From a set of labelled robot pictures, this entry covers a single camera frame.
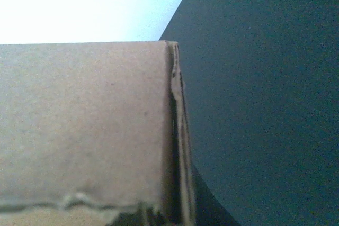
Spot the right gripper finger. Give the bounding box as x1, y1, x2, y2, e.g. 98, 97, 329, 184
192, 165, 241, 226

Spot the brown cardboard box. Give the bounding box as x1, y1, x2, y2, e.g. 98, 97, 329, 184
1, 41, 196, 225

